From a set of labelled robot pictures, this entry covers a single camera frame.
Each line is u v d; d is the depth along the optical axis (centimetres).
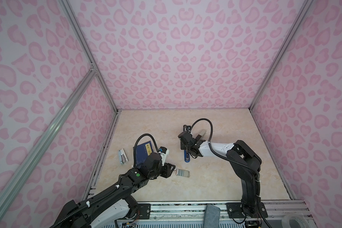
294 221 70
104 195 47
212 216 69
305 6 69
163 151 71
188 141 74
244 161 51
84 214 41
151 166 61
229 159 49
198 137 96
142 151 96
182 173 86
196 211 75
